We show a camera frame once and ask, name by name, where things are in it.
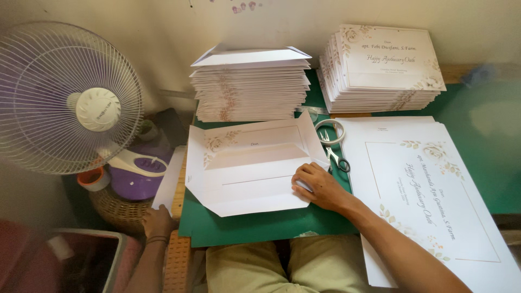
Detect green cutting mat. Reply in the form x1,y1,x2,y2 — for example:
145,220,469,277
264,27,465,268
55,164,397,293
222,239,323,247
178,68,521,248

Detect person's right hand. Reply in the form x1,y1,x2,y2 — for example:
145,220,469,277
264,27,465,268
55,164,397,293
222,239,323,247
291,162,355,213

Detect clear tape roll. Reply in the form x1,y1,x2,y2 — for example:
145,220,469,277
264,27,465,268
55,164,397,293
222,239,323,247
314,118,346,147

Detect orange woven stool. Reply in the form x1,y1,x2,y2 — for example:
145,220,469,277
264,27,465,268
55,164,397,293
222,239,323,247
162,230,192,293

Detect white electric fan purple base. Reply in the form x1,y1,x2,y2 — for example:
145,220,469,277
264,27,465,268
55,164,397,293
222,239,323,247
0,21,172,201

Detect person's left hand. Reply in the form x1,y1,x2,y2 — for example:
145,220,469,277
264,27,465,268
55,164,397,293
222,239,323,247
142,204,178,241

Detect plain white paper sheets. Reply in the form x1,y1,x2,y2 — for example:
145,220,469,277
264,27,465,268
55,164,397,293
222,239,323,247
151,145,187,213

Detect orange and white cup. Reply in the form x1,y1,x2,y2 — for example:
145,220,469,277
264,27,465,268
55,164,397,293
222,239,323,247
77,166,111,192

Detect stack of finished floral envelopes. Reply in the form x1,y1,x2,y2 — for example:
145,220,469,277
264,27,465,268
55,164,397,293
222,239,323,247
316,24,447,115

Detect envelope sheet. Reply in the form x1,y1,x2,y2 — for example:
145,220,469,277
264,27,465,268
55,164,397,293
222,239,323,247
185,110,331,218

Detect stack of folded white envelopes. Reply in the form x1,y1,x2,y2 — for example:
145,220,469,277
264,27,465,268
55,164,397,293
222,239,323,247
189,43,313,123

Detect clear plastic ruler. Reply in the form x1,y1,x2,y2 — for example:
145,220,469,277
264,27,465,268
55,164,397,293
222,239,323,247
295,106,330,116

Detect person's khaki trousers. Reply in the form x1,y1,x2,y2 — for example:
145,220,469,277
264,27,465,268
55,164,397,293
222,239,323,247
205,234,372,293

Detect brown wicker basket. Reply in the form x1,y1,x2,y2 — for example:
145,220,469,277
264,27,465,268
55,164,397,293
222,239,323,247
88,186,154,235

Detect small silver black scissors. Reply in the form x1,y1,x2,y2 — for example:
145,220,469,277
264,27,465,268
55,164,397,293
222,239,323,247
319,129,351,173

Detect stack of flat printed sheets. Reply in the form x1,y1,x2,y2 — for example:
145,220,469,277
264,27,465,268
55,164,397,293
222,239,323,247
335,116,521,293

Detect grey plastic bin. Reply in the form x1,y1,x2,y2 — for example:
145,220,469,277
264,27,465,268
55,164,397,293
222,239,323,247
46,228,128,293

